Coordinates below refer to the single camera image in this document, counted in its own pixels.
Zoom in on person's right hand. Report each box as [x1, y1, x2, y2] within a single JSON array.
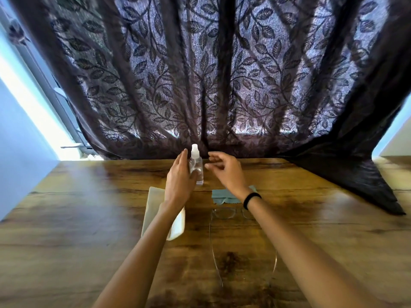
[[204, 151, 255, 201]]

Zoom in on person's left hand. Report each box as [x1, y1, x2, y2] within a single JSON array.
[[164, 149, 199, 211]]

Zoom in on clear spray bottle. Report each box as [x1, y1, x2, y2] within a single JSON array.
[[189, 144, 205, 186]]

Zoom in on person's right forearm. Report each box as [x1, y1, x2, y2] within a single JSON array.
[[246, 195, 387, 308]]

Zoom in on person's left forearm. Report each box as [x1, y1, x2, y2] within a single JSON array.
[[92, 202, 186, 308]]

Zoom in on teal cleaning cloth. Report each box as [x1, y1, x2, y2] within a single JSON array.
[[211, 185, 258, 205]]

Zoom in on black wristband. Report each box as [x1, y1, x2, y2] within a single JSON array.
[[243, 192, 262, 211]]

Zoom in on cream glasses case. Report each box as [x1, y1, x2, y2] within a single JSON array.
[[141, 187, 186, 241]]

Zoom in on dark leaf pattern curtain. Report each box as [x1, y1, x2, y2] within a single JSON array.
[[6, 0, 411, 216]]

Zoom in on clear frame eyeglasses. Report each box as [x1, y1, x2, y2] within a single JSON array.
[[209, 207, 278, 288]]

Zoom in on grey window frame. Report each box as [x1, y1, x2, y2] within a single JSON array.
[[0, 3, 97, 156]]

